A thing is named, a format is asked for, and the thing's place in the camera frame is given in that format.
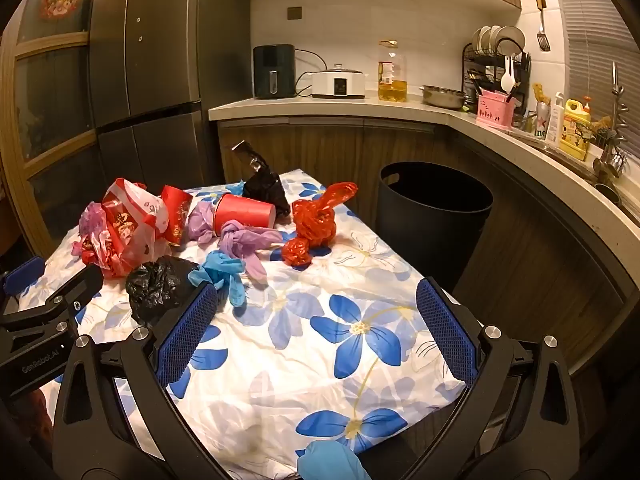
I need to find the black plastic bag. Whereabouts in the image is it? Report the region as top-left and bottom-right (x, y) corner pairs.
(125, 255), (201, 328)
(241, 170), (292, 221)

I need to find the black dish rack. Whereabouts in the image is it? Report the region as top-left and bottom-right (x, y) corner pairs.
(462, 42), (532, 111)

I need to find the steel kitchen faucet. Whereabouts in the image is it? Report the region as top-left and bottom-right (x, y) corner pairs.
(592, 61), (628, 178)

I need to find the black air fryer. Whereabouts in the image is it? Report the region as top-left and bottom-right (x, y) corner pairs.
(253, 44), (297, 100)

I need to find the plain red paper cup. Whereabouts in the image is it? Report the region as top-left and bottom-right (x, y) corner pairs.
(212, 193), (277, 237)

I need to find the dark round cup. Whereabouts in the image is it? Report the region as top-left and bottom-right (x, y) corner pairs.
(595, 182), (623, 206)

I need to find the pink plastic basket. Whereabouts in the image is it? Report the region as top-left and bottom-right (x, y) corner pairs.
(475, 92), (516, 128)

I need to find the row of white dishes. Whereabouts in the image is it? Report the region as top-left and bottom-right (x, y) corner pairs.
(471, 25), (527, 57)

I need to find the black power cable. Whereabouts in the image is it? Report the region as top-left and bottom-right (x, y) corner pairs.
(294, 49), (328, 97)

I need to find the white electric cooker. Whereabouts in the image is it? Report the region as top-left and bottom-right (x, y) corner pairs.
(311, 63), (366, 99)

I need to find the purple rubber glove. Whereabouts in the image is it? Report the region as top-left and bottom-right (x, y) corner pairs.
(218, 220), (283, 279)
(186, 200), (221, 246)

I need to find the cooking oil bottle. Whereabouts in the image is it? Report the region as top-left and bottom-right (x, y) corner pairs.
(377, 40), (407, 102)

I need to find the hanging metal spatula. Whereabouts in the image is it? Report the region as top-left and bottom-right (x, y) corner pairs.
(535, 0), (551, 52)

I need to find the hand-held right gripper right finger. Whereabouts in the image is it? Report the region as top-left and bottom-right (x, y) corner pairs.
(405, 276), (588, 480)

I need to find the black round bin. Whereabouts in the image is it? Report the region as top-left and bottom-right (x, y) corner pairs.
(376, 161), (495, 306)

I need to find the dark foil wrapper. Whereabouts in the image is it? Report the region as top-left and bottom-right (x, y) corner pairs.
(231, 140), (273, 173)

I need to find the person's right hand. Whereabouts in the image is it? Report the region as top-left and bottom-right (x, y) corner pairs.
(297, 440), (372, 480)

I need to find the wooden glass door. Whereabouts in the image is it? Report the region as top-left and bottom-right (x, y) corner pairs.
(0, 0), (101, 261)

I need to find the grey window blind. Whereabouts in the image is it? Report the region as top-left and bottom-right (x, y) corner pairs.
(550, 0), (640, 106)

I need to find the blue floral tablecloth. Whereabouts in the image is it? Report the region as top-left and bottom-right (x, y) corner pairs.
(20, 167), (473, 478)

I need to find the pink plastic bag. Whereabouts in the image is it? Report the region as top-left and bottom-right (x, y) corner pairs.
(72, 201), (108, 261)

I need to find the blue rubber glove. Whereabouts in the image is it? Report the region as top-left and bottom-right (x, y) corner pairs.
(189, 251), (247, 307)

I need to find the yellow detergent bottle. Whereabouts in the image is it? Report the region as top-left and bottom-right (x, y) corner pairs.
(559, 96), (592, 162)

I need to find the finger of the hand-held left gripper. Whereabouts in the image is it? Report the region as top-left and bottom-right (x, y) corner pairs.
(0, 263), (105, 333)
(0, 255), (47, 306)

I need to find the beer can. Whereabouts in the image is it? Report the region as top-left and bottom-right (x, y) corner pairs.
(534, 101), (552, 141)

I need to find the red paper cup gold print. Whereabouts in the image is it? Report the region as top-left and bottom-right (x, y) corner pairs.
(160, 185), (195, 247)

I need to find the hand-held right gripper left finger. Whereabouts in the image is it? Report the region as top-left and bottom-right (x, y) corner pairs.
(52, 280), (236, 480)

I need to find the steel bowl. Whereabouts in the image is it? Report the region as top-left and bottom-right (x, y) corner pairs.
(419, 85), (471, 109)

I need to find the dark grey refrigerator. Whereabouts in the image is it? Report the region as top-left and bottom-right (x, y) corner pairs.
(89, 0), (251, 196)

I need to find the red and white plastic bag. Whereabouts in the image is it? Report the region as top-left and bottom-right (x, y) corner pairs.
(97, 177), (173, 281)

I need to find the white pump bottle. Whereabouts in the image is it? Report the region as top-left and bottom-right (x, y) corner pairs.
(545, 92), (566, 148)

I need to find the wire sponge holder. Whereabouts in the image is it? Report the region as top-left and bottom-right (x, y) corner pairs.
(590, 115), (626, 151)

